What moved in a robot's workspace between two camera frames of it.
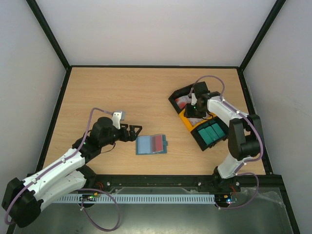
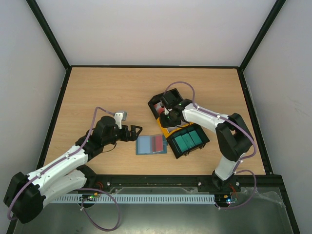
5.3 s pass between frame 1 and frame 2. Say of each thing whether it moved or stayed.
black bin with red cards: moved
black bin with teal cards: moved
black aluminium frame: stayed
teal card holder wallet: stayed
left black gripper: stayed
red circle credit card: stayed
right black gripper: moved
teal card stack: moved
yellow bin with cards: moved
